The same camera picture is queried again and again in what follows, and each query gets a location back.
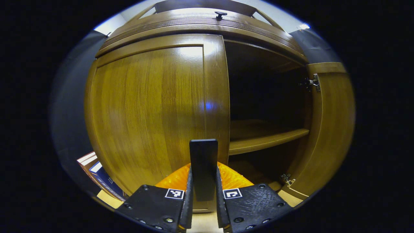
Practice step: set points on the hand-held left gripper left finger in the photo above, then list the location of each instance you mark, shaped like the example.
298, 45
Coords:
197, 168

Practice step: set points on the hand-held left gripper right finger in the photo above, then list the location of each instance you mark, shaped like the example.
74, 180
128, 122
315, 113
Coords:
211, 168

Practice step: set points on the wooden double-door shoe cabinet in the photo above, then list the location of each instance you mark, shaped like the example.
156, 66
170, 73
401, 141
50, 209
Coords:
265, 142

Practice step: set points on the wooden cabinet door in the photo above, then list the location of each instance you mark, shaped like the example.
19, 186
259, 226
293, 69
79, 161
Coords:
145, 106
333, 129

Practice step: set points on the stack of books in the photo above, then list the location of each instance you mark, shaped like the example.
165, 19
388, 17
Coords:
103, 176

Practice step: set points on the wooden drawer with black knob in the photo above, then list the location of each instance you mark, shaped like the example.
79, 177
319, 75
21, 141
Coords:
200, 24

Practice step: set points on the small ceiling light panel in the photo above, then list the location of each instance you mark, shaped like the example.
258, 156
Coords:
303, 26

